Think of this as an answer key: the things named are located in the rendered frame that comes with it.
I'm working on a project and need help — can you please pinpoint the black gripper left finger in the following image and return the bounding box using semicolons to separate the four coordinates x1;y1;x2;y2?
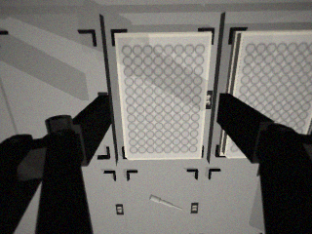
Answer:
0;95;111;234

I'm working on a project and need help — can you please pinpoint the grey deck plate with bay grid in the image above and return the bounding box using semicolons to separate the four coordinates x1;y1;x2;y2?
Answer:
0;0;312;234

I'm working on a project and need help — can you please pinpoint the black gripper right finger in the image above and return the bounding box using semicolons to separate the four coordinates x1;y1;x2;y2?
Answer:
216;93;312;234

